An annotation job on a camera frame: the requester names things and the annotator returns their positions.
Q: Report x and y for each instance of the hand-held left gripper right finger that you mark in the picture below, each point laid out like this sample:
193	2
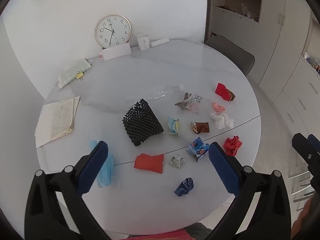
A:
223	167

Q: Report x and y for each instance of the blue orange wrapper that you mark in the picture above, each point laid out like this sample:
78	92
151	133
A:
197	149

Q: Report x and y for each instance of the red paper ball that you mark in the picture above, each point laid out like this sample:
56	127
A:
232	145

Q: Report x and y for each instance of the white tissue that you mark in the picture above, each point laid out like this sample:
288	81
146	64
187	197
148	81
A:
221	120

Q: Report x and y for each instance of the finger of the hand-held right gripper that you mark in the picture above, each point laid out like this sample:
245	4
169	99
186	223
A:
315	142
306	148

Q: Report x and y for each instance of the yellow binder clip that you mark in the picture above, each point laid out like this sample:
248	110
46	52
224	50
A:
80	75

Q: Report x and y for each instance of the white mug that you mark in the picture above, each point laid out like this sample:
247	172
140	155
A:
143	42

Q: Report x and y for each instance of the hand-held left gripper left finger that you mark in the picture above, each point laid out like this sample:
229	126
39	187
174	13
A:
93	165

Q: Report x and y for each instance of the blue yellow paper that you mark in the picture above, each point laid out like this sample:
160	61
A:
173	126

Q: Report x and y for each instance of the pink paper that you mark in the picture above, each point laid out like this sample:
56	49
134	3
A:
218	107

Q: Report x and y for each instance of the clutter in cabinet niche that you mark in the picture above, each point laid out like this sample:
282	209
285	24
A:
243	11

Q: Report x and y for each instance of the blue face mask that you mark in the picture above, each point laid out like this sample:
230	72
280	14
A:
105	172

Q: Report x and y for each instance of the dish rack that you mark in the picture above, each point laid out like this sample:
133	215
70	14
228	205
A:
316	66

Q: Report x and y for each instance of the brown snack wrapper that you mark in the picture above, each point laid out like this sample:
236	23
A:
201	127

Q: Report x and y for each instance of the black foam net sleeve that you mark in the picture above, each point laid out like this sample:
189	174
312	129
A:
142	122

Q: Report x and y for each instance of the beige cabinet wall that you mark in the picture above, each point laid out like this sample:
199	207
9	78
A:
275	55

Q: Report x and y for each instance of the clear plastic bottle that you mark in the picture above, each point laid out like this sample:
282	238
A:
160	93

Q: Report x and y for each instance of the round gold-rimmed wall clock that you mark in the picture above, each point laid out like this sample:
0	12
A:
113	31

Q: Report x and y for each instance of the person's right forearm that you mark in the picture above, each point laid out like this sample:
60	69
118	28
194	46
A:
306	220

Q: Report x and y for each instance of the dark blue paper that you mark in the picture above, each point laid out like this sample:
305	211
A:
184	187

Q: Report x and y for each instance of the white blue container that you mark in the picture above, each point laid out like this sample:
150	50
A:
306	56

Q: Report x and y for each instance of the red paper packet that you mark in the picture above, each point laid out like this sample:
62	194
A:
149	163

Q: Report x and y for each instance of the grey chair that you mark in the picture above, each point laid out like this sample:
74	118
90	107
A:
230	52

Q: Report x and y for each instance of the white card box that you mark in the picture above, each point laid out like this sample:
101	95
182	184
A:
116	51

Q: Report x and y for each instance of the grey white paper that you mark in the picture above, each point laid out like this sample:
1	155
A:
177	161

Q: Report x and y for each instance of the person's grey quilted pants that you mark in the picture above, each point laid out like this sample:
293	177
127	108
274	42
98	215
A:
200	231

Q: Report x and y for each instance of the white paper roll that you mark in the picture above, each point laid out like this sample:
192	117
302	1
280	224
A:
160	42

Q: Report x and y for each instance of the open paper notebook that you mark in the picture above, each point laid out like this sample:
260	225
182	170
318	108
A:
56	120

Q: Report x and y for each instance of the folded printed booklet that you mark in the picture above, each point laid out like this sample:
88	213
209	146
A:
73	72

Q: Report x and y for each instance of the person's red garment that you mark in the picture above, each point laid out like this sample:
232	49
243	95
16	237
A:
162	236

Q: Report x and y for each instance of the clear plastic brown wrapper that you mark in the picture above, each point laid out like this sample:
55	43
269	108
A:
188	102

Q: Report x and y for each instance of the red and brown wrapper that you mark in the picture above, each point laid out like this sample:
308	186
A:
222	90

